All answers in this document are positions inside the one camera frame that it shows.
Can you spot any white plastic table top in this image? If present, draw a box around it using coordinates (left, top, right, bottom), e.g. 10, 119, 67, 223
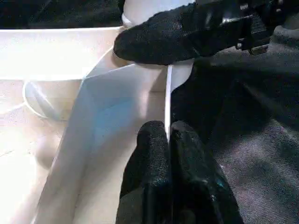
0, 27, 194, 224

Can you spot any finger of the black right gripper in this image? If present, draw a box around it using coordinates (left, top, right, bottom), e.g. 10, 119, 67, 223
113, 4, 206, 66

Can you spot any black glossy mat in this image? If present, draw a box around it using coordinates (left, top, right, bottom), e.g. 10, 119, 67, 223
0, 0, 299, 224

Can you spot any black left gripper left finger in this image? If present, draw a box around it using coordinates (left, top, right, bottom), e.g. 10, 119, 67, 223
119, 120, 175, 224

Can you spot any white plastic table leg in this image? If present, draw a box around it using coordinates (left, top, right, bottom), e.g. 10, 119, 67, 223
121, 0, 196, 30

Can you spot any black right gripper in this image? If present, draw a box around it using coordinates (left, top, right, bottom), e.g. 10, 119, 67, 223
195, 0, 285, 57

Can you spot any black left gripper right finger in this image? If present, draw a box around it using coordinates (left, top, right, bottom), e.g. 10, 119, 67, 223
169, 120, 243, 224

